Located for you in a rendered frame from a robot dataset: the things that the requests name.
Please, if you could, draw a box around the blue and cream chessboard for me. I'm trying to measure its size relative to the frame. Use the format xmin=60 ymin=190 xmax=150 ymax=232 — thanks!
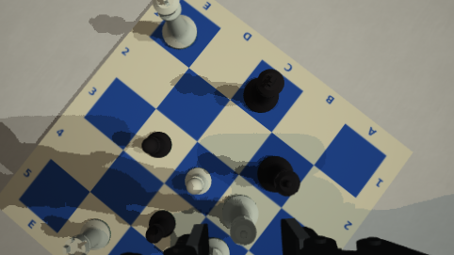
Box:
xmin=0 ymin=0 xmax=413 ymax=255

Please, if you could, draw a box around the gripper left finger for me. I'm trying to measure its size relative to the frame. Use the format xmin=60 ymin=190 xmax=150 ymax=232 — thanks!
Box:
xmin=163 ymin=224 xmax=210 ymax=255

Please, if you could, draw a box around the white pawn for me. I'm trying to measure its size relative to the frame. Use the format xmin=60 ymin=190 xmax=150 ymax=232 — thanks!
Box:
xmin=185 ymin=167 xmax=212 ymax=195

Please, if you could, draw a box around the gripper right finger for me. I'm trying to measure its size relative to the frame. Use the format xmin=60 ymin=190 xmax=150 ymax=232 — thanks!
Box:
xmin=281 ymin=218 xmax=429 ymax=255

